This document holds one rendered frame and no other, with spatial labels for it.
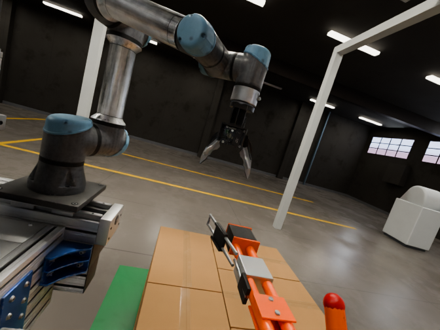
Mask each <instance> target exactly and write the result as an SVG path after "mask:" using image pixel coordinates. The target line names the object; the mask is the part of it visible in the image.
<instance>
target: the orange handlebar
mask: <svg viewBox="0 0 440 330"><path fill-rule="evenodd" d="M233 246H234V248H235V249H236V251H237V252H238V254H237V255H235V254H234V252H233V254H234V258H236V260H237V258H238V255H243V253H242V250H241V249H240V246H239V244H237V243H234V244H233ZM246 253H247V255H248V256H250V257H256V258H258V256H257V254H256V252H255V250H254V248H253V247H252V246H248V247H247V248H246ZM247 280H248V282H249V284H250V287H251V292H250V294H249V301H250V303H251V306H250V305H249V306H248V308H249V312H250V314H251V318H252V320H253V324H254V326H255V330H296V328H295V326H294V325H293V323H296V322H297V321H296V319H295V318H294V316H293V314H292V312H291V311H290V309H289V307H288V305H287V303H286V301H285V299H284V298H283V297H279V296H278V294H277V292H276V290H275V288H274V286H273V285H272V282H270V281H265V282H264V283H263V284H262V288H263V291H264V292H265V295H263V294H259V291H258V289H257V286H256V285H255V282H254V280H253V278H248V279H247Z"/></svg>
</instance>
